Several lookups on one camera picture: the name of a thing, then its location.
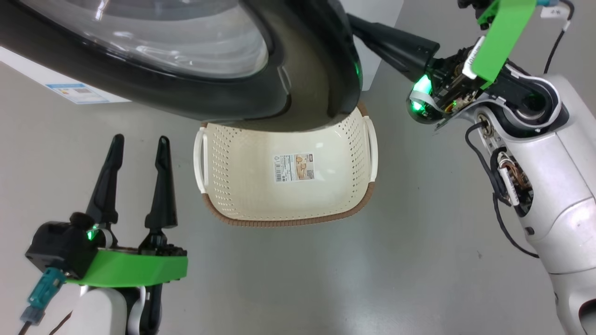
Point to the white washing machine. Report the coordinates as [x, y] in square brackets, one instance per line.
[28, 70]

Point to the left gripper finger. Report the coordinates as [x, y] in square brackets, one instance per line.
[163, 195]
[108, 186]

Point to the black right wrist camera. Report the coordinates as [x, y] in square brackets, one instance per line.
[475, 9]

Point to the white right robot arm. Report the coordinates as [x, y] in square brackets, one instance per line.
[558, 186]

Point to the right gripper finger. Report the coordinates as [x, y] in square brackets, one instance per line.
[400, 42]
[407, 67]

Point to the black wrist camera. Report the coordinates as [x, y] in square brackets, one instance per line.
[58, 246]
[475, 9]

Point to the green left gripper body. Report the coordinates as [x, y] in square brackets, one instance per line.
[135, 267]

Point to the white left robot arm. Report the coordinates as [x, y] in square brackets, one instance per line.
[100, 311]

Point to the black glass washing machine door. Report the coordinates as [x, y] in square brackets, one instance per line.
[195, 93]

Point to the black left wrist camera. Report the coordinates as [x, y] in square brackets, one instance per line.
[58, 246]

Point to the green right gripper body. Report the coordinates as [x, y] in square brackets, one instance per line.
[500, 42]

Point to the cream perforated laundry basket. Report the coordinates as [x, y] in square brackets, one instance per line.
[242, 195]

